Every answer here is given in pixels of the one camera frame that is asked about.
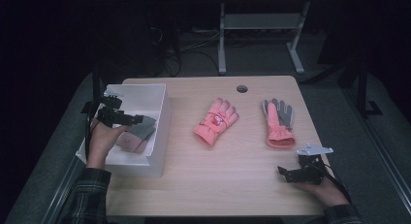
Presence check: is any grey metal table frame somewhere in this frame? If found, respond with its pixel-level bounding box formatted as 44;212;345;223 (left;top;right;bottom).
217;1;311;76

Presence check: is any bundle of floor cables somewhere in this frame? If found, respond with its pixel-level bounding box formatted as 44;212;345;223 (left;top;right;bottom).
146;24;221;78

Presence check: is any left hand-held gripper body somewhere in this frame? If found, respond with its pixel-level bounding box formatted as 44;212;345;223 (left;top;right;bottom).
96;89;128;128

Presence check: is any pink ski glove grey palm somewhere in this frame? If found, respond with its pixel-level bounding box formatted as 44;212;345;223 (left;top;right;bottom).
261;98;297;149

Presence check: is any person's left hand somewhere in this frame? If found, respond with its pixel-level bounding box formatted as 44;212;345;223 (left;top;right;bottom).
84;116;132;171

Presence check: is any person's right hand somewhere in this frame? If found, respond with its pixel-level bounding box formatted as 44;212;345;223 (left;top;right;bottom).
294;176;351;208

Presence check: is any aluminium floor rail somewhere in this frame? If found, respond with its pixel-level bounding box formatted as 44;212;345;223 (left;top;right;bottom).
343;87;411;207
41;157;86;224

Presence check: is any black metal stand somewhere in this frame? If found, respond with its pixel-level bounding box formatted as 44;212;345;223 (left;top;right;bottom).
79;63;105;114
355;60;384;117

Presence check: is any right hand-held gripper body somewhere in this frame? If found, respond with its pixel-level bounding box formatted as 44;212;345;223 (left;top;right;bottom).
296;143;334;186

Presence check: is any white cardboard box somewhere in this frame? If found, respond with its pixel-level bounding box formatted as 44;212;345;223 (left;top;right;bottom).
76;83;173;178

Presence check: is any pink ski glove with print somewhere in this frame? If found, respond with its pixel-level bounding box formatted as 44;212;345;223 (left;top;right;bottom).
193;97;240;147

